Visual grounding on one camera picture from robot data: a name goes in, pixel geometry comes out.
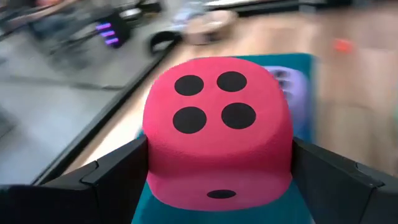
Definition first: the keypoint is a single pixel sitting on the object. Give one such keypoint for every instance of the large purple foam die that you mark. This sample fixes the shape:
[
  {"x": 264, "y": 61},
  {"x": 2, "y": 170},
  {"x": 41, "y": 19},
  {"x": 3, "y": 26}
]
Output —
[{"x": 293, "y": 93}]

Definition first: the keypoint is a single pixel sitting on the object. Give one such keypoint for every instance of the black device purple lights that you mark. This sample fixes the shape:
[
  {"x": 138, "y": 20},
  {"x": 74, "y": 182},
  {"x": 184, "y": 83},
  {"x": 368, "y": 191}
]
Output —
[{"x": 116, "y": 31}]

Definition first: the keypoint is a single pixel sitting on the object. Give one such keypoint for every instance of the teal plastic tray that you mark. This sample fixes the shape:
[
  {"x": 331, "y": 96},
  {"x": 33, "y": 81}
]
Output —
[{"x": 217, "y": 217}]

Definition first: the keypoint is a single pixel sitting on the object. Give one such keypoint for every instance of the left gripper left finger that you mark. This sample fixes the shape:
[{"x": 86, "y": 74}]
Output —
[{"x": 77, "y": 199}]

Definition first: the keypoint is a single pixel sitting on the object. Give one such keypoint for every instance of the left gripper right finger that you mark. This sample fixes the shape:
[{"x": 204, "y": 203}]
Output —
[{"x": 342, "y": 196}]

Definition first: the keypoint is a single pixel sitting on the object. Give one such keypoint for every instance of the white shade wooden base lamp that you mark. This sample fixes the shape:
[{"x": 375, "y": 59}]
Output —
[{"x": 211, "y": 28}]

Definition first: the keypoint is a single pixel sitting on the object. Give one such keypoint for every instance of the large red foam die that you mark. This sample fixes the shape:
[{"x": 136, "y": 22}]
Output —
[{"x": 217, "y": 149}]

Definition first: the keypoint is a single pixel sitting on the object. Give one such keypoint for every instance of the small orange translucent die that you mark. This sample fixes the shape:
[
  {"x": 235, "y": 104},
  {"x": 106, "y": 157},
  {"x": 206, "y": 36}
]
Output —
[{"x": 343, "y": 45}]

